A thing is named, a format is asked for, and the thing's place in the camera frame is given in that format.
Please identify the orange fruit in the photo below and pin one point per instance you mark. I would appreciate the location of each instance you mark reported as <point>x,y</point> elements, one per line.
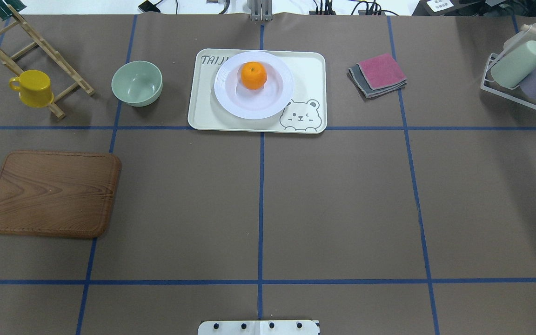
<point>253,75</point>

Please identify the cream bear tray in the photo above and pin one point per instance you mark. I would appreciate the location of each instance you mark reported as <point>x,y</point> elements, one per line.
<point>306,112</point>

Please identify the pink and grey cloths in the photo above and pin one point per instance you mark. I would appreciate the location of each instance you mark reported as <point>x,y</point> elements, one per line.
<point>377,76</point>

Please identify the white round plate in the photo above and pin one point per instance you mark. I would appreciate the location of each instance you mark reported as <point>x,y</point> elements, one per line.
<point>254,104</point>

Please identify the small black device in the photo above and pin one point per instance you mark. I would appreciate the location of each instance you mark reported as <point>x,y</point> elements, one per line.
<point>149,6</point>

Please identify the white wire cup rack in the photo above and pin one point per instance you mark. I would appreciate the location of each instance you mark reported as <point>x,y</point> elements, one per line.
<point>525,33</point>

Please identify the yellow mug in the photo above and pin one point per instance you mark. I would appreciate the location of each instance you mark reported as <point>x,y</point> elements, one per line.
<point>34,88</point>

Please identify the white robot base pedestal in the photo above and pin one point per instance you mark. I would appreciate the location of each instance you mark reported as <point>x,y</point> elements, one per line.
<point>260,327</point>

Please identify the green plastic cup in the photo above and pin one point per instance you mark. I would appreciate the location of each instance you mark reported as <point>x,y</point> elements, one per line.
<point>509,71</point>

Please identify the green ceramic bowl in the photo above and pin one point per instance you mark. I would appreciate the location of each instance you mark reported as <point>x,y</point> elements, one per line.
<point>138,83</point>

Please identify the aluminium frame post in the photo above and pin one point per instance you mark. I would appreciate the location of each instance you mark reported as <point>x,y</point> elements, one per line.
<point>261,10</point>

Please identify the wooden cutting board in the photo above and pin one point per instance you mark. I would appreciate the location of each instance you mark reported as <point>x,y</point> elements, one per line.
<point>57,193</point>

